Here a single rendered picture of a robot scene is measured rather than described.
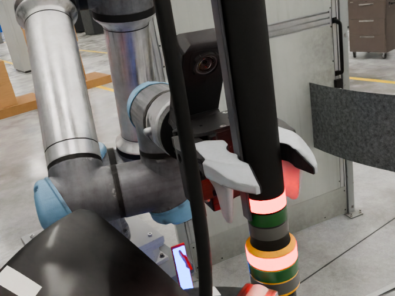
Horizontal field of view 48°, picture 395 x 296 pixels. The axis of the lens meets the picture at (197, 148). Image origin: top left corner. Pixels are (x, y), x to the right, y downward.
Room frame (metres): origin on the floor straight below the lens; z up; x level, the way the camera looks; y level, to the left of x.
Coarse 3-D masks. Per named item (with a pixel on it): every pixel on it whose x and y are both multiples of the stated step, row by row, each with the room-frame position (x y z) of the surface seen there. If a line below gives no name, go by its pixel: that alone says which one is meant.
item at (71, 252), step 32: (64, 224) 0.36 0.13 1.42; (96, 224) 0.37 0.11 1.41; (32, 256) 0.31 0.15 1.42; (64, 256) 0.32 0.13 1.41; (96, 256) 0.33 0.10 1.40; (128, 256) 0.35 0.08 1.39; (0, 288) 0.28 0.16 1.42; (64, 288) 0.29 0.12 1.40; (96, 288) 0.30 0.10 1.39; (128, 288) 0.31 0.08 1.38; (160, 288) 0.32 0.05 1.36
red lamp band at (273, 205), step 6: (276, 198) 0.31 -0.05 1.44; (282, 198) 0.31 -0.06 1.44; (252, 204) 0.31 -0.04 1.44; (258, 204) 0.31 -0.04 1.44; (264, 204) 0.30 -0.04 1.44; (270, 204) 0.30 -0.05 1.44; (276, 204) 0.30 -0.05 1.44; (282, 204) 0.31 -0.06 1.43; (252, 210) 0.31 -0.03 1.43; (258, 210) 0.31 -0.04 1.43; (264, 210) 0.30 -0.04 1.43; (270, 210) 0.30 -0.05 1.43; (276, 210) 0.30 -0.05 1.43
